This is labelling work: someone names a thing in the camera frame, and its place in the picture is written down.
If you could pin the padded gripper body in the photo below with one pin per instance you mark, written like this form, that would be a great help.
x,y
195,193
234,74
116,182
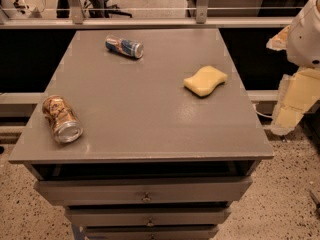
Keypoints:
x,y
305,42

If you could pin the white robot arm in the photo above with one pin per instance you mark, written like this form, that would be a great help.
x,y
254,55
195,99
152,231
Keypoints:
x,y
301,39

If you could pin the yellow wavy sponge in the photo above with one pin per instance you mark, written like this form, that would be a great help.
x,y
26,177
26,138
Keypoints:
x,y
205,80

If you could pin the grey drawer cabinet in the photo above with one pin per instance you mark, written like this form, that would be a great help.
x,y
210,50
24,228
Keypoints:
x,y
141,122

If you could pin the blue silver drink can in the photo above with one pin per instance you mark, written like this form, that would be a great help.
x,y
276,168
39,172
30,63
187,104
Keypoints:
x,y
124,46

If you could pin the top grey drawer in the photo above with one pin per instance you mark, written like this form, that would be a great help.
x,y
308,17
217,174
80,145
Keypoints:
x,y
143,191

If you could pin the grey drawer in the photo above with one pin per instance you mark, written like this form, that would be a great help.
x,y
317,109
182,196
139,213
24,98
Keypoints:
x,y
197,232
148,216
143,191

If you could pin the middle grey drawer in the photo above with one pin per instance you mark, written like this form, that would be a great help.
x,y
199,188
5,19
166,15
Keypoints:
x,y
148,216

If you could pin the bottom grey drawer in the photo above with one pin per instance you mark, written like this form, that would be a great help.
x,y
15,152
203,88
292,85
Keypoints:
x,y
197,232

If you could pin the gold brown drink can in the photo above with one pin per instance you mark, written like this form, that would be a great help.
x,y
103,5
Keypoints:
x,y
62,119

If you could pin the metal railing frame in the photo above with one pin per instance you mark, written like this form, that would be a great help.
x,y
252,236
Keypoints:
x,y
149,14

